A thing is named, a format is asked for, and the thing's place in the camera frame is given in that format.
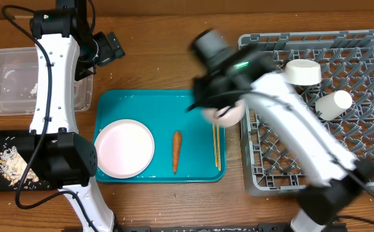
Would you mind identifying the white bowl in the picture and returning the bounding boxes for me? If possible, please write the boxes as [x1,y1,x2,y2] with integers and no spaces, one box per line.
[201,99,246,128]

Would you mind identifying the small white saucer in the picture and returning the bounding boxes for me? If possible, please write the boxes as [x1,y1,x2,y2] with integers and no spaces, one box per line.
[285,59,322,86]

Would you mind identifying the white napkin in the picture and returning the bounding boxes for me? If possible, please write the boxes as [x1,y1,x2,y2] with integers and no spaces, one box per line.
[30,83,38,96]

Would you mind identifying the large white plate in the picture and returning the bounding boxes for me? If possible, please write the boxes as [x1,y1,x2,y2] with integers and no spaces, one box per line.
[95,119,154,179]

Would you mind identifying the white cup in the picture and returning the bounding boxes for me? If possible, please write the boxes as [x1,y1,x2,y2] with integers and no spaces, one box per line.
[315,90,353,121]

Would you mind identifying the peanut and rice scraps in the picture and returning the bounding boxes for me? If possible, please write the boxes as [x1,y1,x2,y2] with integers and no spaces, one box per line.
[0,136,27,191]

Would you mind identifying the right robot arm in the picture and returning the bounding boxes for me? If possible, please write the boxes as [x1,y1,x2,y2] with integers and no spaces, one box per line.
[188,30,374,231]

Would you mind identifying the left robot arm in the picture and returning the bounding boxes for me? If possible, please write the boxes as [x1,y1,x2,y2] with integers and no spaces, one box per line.
[18,0,125,231]

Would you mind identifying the grey dishwasher rack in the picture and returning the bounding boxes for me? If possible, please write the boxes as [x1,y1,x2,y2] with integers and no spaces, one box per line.
[238,30,374,197]

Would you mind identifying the teal plastic serving tray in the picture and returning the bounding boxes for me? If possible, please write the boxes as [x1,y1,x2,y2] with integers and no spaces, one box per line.
[94,90,226,184]

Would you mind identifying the orange carrot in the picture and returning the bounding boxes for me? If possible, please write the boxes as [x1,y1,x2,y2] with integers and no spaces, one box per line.
[173,131,182,174]

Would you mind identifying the clear plastic bin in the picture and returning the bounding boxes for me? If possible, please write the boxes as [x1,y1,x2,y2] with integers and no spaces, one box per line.
[0,46,94,117]

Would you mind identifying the black plastic tray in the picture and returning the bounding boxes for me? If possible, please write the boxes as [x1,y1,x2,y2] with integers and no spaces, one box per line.
[0,130,28,191]

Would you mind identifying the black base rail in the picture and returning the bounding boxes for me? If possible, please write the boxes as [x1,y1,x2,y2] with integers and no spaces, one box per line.
[121,223,293,232]

